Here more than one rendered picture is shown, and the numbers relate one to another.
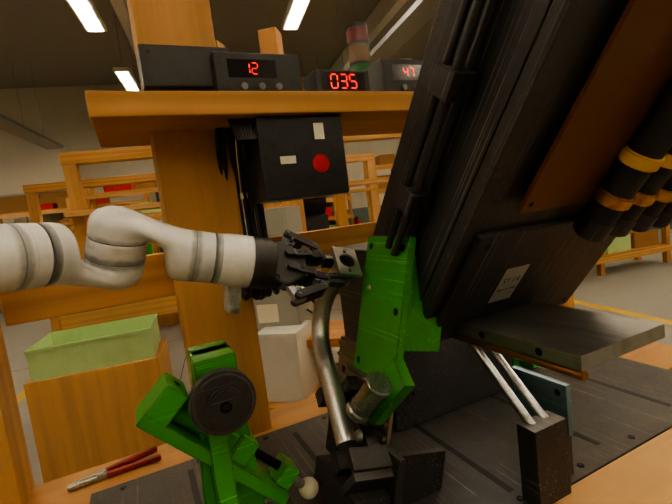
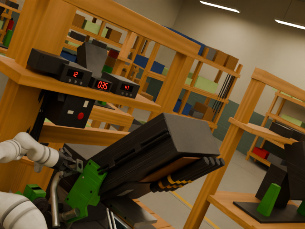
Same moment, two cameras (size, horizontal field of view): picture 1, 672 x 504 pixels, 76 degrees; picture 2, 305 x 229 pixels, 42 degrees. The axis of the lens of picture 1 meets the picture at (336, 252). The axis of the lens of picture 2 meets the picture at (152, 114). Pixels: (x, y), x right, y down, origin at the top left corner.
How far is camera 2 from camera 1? 114 cm
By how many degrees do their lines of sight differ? 29
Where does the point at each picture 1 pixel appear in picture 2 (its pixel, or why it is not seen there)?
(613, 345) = (143, 222)
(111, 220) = (28, 141)
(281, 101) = (80, 92)
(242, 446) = not seen: hidden behind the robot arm
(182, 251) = (40, 154)
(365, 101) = (107, 98)
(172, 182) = (19, 99)
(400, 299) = (94, 189)
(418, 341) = (92, 201)
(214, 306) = not seen: hidden behind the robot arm
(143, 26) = (40, 35)
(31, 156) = not seen: outside the picture
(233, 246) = (53, 155)
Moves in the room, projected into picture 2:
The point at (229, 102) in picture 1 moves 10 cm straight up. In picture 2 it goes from (63, 88) to (71, 66)
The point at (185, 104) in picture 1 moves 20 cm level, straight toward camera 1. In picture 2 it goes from (49, 86) to (73, 104)
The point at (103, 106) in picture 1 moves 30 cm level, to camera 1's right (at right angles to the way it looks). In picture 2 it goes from (24, 81) to (96, 104)
